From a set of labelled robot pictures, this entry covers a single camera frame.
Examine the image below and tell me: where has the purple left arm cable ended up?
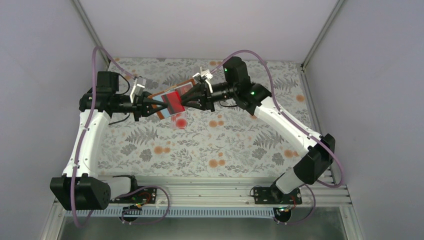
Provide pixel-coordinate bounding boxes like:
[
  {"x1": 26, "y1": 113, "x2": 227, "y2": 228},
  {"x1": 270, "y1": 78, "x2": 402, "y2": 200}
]
[{"x1": 70, "y1": 45, "x2": 170, "y2": 229}]

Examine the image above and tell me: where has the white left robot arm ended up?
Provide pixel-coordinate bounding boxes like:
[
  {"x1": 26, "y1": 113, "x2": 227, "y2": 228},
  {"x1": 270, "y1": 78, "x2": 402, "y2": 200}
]
[{"x1": 49, "y1": 71, "x2": 167, "y2": 211}]

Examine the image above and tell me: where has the aluminium mounting rail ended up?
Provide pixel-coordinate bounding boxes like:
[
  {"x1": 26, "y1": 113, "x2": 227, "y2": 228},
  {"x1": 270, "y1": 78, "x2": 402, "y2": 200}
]
[{"x1": 135, "y1": 175, "x2": 352, "y2": 207}]

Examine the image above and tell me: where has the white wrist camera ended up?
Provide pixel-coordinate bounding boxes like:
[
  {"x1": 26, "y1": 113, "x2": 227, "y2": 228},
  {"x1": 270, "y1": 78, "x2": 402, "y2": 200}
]
[
  {"x1": 192, "y1": 66, "x2": 213, "y2": 93},
  {"x1": 129, "y1": 77, "x2": 146, "y2": 104}
]

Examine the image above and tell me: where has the aluminium corner frame post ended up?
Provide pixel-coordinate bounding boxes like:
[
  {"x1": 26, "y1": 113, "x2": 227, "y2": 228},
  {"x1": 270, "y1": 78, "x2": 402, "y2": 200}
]
[{"x1": 300, "y1": 0, "x2": 346, "y2": 71}]

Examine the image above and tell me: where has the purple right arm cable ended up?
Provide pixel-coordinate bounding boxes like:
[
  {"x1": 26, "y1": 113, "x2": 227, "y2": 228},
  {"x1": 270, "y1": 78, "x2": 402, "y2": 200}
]
[{"x1": 210, "y1": 49, "x2": 345, "y2": 226}]

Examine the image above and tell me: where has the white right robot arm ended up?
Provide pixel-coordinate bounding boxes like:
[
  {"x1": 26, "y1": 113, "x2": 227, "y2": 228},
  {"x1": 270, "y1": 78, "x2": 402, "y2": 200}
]
[{"x1": 181, "y1": 56, "x2": 336, "y2": 194}]

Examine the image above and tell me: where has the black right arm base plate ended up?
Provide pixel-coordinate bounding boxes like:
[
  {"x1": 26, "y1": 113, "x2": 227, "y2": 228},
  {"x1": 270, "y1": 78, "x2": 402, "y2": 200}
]
[{"x1": 249, "y1": 185, "x2": 303, "y2": 205}]

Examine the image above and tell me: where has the dark red credit card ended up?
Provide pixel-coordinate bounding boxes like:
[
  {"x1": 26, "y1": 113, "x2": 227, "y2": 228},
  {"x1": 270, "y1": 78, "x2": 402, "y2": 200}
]
[{"x1": 166, "y1": 91, "x2": 185, "y2": 115}]

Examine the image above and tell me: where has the blue slotted cable duct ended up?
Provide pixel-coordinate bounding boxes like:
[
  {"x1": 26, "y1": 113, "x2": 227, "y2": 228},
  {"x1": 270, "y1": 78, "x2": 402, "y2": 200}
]
[{"x1": 64, "y1": 206, "x2": 282, "y2": 219}]

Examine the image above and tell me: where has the brown leather card holder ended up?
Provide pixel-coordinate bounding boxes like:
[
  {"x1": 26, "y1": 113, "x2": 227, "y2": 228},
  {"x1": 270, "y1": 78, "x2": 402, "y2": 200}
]
[{"x1": 149, "y1": 78, "x2": 195, "y2": 120}]

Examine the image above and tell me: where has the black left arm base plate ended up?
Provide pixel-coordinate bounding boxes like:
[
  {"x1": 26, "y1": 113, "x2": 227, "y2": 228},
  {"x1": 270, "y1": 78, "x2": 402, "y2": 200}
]
[{"x1": 110, "y1": 187, "x2": 158, "y2": 205}]

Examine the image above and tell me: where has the grey red striped card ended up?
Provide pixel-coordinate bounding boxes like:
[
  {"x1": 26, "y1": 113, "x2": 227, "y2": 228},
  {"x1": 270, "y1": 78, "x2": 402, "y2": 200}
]
[{"x1": 160, "y1": 94, "x2": 169, "y2": 106}]

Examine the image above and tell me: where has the left aluminium corner post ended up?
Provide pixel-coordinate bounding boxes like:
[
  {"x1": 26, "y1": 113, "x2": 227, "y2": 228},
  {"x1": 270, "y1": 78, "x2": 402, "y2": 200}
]
[{"x1": 71, "y1": 0, "x2": 112, "y2": 65}]

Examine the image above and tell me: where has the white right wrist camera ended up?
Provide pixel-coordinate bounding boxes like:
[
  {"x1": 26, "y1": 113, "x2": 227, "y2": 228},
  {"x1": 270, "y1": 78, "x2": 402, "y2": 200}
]
[{"x1": 192, "y1": 66, "x2": 213, "y2": 93}]

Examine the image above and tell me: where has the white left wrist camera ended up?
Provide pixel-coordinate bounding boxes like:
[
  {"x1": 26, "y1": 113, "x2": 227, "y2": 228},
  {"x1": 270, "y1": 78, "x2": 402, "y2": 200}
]
[{"x1": 129, "y1": 77, "x2": 146, "y2": 104}]

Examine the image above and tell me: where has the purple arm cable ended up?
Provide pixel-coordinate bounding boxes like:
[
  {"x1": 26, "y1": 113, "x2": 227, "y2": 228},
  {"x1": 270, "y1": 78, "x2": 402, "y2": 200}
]
[
  {"x1": 70, "y1": 45, "x2": 170, "y2": 229},
  {"x1": 210, "y1": 49, "x2": 345, "y2": 226}
]

